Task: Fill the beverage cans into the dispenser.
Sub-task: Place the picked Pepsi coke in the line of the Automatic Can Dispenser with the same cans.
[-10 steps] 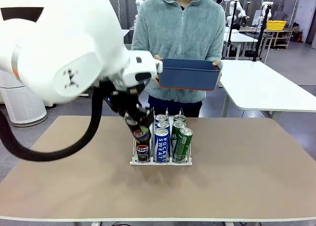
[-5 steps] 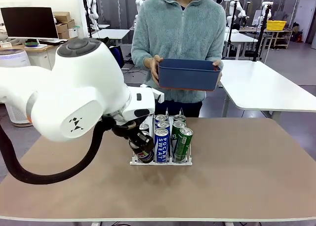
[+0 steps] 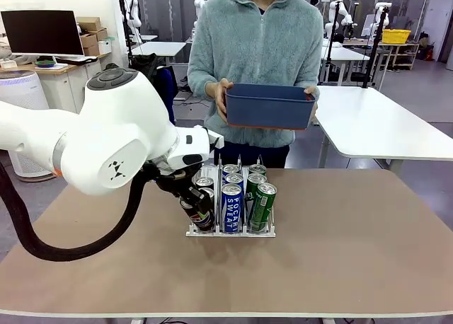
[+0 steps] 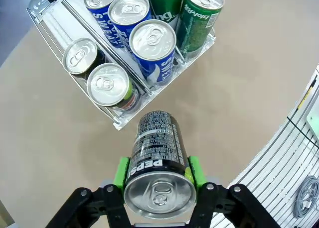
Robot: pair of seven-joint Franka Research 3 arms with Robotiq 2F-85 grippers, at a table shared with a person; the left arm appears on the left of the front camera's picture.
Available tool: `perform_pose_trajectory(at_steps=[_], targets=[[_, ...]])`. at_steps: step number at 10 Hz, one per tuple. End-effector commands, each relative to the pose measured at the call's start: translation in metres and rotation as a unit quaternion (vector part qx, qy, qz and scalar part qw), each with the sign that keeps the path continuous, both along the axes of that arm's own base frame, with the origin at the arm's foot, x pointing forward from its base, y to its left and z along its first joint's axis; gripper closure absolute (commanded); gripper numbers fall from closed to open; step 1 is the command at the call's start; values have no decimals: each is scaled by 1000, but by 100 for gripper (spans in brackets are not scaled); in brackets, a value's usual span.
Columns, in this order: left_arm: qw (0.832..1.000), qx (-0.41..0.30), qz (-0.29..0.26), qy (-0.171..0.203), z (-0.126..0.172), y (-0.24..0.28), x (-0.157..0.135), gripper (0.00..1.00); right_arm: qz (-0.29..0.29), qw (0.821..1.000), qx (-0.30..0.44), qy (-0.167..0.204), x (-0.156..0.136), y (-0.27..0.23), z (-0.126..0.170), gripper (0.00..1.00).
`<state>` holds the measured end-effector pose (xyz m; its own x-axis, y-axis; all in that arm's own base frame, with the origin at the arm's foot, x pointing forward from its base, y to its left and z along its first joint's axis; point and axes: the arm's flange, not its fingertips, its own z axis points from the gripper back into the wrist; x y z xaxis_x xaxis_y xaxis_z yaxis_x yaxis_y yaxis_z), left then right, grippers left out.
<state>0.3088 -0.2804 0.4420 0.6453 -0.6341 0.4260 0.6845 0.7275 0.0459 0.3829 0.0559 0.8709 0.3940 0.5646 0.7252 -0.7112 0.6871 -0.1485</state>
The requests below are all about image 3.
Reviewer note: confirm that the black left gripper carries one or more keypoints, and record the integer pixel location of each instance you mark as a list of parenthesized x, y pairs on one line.
[(170, 180)]

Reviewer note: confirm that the blue storage bin orange trim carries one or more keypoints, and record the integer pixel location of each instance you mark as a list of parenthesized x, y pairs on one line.
[(269, 108)]

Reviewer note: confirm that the person's right forearm fleece sleeve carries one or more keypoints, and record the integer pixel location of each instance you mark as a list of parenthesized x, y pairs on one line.
[(201, 87)]

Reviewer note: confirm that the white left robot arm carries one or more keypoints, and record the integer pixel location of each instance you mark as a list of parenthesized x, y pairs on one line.
[(106, 126)]

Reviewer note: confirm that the person's left forearm fleece sleeve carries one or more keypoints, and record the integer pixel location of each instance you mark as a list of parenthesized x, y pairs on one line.
[(315, 76)]

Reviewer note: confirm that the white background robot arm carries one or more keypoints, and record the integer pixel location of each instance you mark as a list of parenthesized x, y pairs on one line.
[(133, 16), (385, 20), (345, 18), (200, 5)]

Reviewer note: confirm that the white can dispenser rack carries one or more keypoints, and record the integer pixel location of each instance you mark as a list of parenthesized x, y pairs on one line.
[(230, 234)]

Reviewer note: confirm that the person's right hand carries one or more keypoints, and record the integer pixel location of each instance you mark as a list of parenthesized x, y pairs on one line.
[(220, 97)]

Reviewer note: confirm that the person's left hand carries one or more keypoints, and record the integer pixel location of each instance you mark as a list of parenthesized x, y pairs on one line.
[(315, 91)]

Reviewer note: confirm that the blue jacket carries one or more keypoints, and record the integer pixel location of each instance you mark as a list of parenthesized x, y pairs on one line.
[(171, 90)]

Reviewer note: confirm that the clothes pile on chair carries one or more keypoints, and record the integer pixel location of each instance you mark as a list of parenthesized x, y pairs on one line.
[(148, 64)]

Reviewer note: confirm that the white background table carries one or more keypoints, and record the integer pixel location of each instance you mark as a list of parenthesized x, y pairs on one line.
[(347, 53), (159, 48)]

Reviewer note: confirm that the person in mint fleece jacket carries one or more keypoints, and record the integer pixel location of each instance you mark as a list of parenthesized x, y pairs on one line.
[(258, 48)]

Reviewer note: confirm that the white desk with cabinets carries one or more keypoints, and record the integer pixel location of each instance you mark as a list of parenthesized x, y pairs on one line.
[(67, 83)]

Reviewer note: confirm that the small white box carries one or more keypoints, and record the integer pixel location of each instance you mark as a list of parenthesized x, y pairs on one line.
[(104, 47)]

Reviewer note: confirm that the brown cardboard box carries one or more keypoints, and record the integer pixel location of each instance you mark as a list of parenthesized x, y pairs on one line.
[(91, 50), (88, 23), (88, 39)]

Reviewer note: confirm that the black keyboard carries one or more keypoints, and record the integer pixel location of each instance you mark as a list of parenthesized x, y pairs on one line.
[(76, 59)]

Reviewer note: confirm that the large white table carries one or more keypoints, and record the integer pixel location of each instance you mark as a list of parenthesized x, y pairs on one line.
[(371, 126)]

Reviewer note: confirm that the green bowl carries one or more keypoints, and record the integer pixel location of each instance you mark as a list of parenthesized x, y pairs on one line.
[(45, 62)]

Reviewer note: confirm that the white cylindrical air purifier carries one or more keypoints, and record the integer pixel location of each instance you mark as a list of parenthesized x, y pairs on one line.
[(21, 90)]

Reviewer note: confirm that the black tripod pole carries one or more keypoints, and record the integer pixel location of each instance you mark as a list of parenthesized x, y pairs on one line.
[(376, 44), (332, 44)]

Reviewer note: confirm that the black computer monitor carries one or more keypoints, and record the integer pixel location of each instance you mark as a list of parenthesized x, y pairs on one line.
[(42, 32)]

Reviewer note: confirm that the wooden shelf rack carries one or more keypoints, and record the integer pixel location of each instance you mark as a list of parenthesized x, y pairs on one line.
[(407, 57)]

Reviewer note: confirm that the yellow plastic crate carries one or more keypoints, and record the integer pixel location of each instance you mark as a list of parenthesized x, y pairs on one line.
[(396, 36)]

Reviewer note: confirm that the red fire extinguisher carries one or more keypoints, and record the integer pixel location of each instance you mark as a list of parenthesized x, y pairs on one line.
[(428, 52)]

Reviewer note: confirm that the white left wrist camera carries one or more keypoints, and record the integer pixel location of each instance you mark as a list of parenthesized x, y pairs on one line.
[(216, 140)]

